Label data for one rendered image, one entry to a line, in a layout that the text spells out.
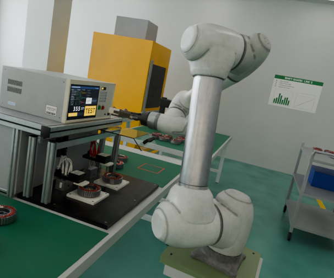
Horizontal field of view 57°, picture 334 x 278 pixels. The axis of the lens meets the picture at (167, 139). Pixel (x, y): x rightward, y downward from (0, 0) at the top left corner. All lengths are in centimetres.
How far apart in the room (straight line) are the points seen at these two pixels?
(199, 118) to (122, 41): 442
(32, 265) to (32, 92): 81
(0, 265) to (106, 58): 462
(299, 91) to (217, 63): 564
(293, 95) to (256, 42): 552
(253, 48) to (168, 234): 68
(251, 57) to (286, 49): 556
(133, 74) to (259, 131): 292
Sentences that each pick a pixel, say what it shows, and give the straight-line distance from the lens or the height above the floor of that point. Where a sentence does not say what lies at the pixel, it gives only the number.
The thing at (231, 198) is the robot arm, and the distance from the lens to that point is 114.
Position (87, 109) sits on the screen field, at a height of 118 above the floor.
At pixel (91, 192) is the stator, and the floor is 81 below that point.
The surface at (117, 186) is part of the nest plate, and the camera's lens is 172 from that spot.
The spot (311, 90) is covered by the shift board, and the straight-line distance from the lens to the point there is 665.
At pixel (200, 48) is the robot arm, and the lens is 101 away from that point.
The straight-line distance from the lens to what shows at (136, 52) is 523.
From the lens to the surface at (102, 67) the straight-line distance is 548.
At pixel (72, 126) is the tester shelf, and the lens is 149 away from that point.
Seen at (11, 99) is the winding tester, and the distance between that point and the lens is 168.
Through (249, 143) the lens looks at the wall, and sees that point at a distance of 667.
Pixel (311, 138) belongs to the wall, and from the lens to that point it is 670.
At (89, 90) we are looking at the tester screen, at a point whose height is 127.
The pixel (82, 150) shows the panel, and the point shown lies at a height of 89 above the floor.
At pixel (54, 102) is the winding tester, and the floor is 120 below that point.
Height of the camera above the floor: 140
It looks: 11 degrees down
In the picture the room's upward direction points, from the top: 11 degrees clockwise
